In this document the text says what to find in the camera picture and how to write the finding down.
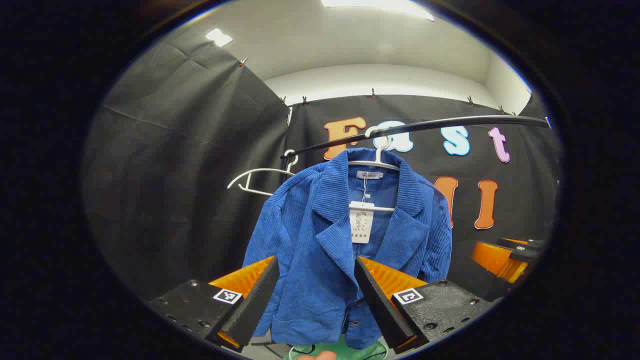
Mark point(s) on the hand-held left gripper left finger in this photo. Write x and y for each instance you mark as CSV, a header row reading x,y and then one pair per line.
x,y
252,312

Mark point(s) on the ceiling light panel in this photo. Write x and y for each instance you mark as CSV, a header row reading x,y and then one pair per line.
x,y
219,37
380,6

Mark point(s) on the plain black backdrop cloth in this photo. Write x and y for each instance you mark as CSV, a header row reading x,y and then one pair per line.
x,y
175,150

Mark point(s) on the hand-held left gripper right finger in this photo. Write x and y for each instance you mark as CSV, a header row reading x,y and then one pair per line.
x,y
380,310

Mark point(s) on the white plastic hanger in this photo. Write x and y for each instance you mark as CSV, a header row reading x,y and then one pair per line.
x,y
265,170
375,163

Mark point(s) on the pink rounded object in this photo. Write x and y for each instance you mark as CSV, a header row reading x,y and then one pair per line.
x,y
320,356

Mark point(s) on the green mesh laundry hamper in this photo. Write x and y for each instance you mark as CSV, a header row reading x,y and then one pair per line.
x,y
350,350

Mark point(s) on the black clothes rail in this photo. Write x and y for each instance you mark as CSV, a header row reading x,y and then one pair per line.
x,y
450,121

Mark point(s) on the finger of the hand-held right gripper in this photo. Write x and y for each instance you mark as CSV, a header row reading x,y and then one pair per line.
x,y
522,243
492,257

